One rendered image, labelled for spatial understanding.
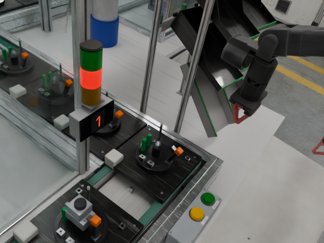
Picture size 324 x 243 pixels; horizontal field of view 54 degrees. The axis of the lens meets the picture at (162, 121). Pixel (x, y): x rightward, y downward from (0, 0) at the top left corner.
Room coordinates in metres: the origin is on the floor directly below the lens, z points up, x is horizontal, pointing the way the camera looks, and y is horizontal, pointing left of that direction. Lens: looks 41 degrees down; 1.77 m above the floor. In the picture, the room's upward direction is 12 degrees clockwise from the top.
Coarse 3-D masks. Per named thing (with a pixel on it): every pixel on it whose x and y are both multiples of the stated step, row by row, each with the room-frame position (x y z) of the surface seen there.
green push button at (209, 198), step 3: (207, 192) 0.63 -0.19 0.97; (204, 195) 0.62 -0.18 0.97; (207, 195) 0.62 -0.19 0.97; (210, 195) 0.62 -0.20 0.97; (213, 195) 0.62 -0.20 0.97; (204, 198) 0.61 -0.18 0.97; (207, 198) 0.61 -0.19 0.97; (210, 198) 0.61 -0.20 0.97; (213, 198) 0.61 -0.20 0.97; (204, 201) 0.60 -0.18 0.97; (207, 201) 0.60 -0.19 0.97; (210, 201) 0.60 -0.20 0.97; (213, 201) 0.60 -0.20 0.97; (210, 204) 0.59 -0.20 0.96
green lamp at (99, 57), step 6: (102, 48) 0.62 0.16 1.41; (84, 54) 0.59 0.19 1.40; (90, 54) 0.59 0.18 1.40; (96, 54) 0.59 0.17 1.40; (102, 54) 0.61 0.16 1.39; (84, 60) 0.59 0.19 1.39; (90, 60) 0.59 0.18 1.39; (96, 60) 0.59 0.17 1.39; (84, 66) 0.59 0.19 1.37; (90, 66) 0.59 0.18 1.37; (96, 66) 0.60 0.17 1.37
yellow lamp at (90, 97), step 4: (80, 84) 0.60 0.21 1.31; (84, 88) 0.59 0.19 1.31; (100, 88) 0.61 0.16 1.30; (84, 92) 0.59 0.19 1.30; (88, 92) 0.59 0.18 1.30; (92, 92) 0.59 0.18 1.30; (96, 92) 0.60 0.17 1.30; (100, 92) 0.61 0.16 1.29; (84, 96) 0.59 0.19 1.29; (88, 96) 0.59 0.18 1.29; (92, 96) 0.59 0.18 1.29; (96, 96) 0.60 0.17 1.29; (100, 96) 0.61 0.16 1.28; (84, 100) 0.59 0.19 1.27; (88, 100) 0.59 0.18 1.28; (92, 100) 0.59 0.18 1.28; (96, 100) 0.60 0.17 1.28; (100, 100) 0.61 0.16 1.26; (84, 104) 0.59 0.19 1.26; (88, 104) 0.59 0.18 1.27; (92, 104) 0.59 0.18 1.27; (96, 104) 0.60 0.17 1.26
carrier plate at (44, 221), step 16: (96, 192) 0.55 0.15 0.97; (48, 208) 0.47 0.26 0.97; (112, 208) 0.51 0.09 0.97; (48, 224) 0.42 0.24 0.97; (112, 224) 0.46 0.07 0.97; (128, 224) 0.47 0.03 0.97; (16, 240) 0.37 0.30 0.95; (32, 240) 0.37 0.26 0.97; (48, 240) 0.38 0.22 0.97; (112, 240) 0.41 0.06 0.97; (128, 240) 0.42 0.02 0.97
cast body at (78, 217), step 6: (78, 198) 0.44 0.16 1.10; (84, 198) 0.45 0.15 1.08; (66, 204) 0.44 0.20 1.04; (72, 204) 0.42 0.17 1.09; (78, 204) 0.42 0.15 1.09; (84, 204) 0.42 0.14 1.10; (90, 204) 0.43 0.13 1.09; (66, 210) 0.42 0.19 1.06; (72, 210) 0.41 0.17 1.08; (78, 210) 0.41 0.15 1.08; (84, 210) 0.41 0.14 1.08; (90, 210) 0.43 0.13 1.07; (66, 216) 0.42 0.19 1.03; (72, 216) 0.41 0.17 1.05; (78, 216) 0.40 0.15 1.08; (84, 216) 0.41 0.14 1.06; (72, 222) 0.41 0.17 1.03; (78, 222) 0.40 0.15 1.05; (84, 222) 0.40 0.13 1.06; (84, 228) 0.39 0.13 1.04
